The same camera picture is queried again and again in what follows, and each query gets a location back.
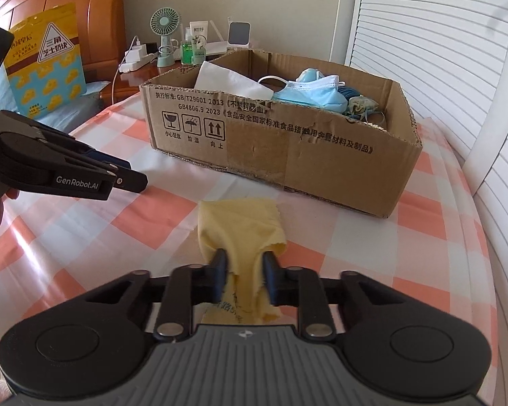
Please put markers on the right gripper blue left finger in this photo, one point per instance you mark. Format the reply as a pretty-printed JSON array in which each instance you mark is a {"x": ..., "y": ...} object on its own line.
[{"x": 209, "y": 281}]

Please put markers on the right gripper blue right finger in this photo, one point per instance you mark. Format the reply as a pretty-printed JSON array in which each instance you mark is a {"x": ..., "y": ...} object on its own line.
[{"x": 281, "y": 284}]

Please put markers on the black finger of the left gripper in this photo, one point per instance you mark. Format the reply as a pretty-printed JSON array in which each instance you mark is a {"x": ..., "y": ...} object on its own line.
[{"x": 127, "y": 178}]

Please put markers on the yellow cleaning cloth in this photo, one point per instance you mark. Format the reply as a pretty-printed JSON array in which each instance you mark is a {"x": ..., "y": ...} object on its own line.
[{"x": 246, "y": 229}]

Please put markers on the white towel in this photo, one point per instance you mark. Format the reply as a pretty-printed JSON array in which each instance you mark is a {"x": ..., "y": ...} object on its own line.
[{"x": 215, "y": 78}]

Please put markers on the blue floral sachet bag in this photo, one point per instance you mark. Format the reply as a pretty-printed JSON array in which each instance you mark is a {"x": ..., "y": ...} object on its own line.
[{"x": 367, "y": 110}]

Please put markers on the blue surgical face mask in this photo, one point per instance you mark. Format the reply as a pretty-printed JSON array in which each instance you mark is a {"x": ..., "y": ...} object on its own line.
[{"x": 311, "y": 89}]

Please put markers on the light blue bedsheet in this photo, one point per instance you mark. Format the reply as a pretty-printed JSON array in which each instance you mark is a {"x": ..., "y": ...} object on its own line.
[{"x": 57, "y": 111}]

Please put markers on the yellow blue snack bag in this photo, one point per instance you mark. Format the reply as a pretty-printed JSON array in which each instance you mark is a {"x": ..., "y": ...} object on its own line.
[{"x": 45, "y": 58}]

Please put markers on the wooden nightstand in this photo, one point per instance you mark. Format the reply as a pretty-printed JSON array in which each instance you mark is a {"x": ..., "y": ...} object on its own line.
[{"x": 127, "y": 84}]

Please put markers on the orange white checkered cloth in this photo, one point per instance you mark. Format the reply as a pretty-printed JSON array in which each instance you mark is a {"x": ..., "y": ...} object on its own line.
[{"x": 431, "y": 247}]

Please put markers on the white power strip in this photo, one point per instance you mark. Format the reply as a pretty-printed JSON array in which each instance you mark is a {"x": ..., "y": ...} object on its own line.
[{"x": 136, "y": 58}]

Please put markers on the green bottle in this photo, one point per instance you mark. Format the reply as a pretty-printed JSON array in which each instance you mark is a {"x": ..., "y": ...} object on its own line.
[{"x": 186, "y": 47}]

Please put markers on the brown cardboard box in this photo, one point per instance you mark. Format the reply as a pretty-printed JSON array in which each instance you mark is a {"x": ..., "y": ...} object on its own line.
[{"x": 360, "y": 165}]

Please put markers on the green handheld fan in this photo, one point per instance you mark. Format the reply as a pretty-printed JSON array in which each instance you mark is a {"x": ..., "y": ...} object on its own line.
[{"x": 164, "y": 22}]

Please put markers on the phone stand with screen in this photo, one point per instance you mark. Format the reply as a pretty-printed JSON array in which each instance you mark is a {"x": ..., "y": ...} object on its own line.
[{"x": 238, "y": 36}]

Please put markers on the white louvered closet door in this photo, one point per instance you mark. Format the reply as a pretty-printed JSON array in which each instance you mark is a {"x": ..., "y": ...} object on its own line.
[{"x": 451, "y": 58}]

